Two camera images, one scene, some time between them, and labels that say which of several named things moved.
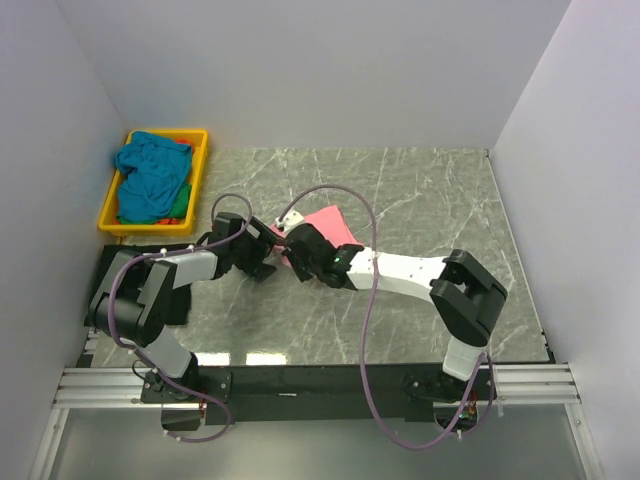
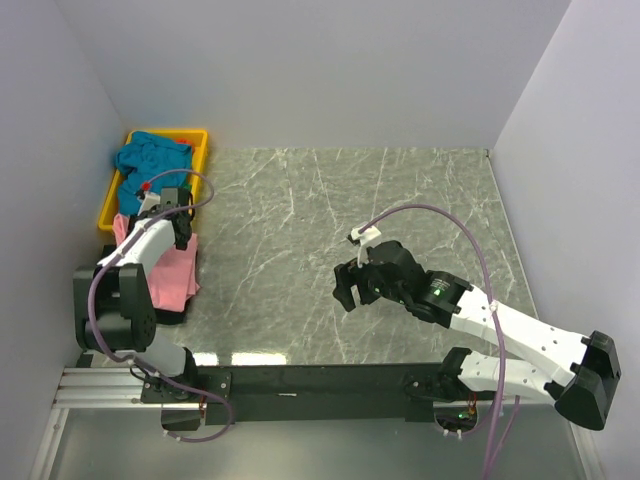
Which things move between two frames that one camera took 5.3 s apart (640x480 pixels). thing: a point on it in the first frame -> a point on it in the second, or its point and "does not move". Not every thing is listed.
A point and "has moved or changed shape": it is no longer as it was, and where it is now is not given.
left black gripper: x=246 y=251 -> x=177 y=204
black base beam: x=311 y=394 does not move
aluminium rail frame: x=111 y=388 does not move
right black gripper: x=302 y=274 -> x=347 y=275
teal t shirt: x=152 y=168 does not move
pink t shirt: x=328 y=223 has moved or changed shape
